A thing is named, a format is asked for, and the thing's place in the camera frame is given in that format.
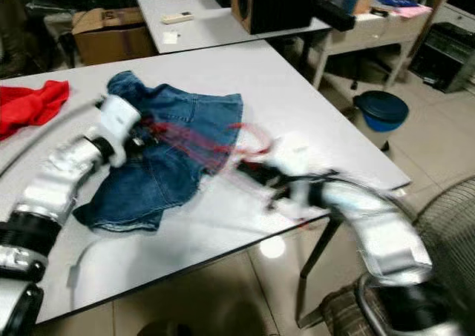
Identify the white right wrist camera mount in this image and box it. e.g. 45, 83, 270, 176
267, 132, 332, 178

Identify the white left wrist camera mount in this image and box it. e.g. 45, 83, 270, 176
99, 95, 143, 166

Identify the blue denim garment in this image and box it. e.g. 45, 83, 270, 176
74, 70, 244, 233

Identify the brown cardboard box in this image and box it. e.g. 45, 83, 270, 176
72, 8, 157, 67

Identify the pink paper sheet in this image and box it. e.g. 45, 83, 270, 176
379, 4, 433, 19

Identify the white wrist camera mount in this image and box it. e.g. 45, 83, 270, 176
267, 132, 332, 178
99, 95, 143, 166

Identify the red plastic clothes hanger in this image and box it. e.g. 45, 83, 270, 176
152, 119, 277, 175

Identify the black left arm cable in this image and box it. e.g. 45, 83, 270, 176
0, 102, 102, 175

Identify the wooden black speaker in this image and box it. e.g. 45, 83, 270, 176
230, 0, 319, 36

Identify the black metal table leg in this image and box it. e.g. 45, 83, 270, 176
295, 213, 347, 329

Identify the blue bin with dark lid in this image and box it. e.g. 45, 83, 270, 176
353, 90, 411, 135

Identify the red cloth garment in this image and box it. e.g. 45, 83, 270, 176
0, 79, 71, 141

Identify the white remote control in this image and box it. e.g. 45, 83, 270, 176
161, 11, 196, 24

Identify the black wire fan guard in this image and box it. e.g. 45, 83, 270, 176
411, 174, 475, 294

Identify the white desk with drawer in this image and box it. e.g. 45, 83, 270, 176
308, 1, 436, 90

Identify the white office table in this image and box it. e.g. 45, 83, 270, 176
130, 0, 334, 55

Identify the long black bar speaker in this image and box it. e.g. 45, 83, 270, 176
314, 0, 358, 32

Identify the brown checkered stool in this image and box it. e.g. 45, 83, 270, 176
319, 272, 388, 336

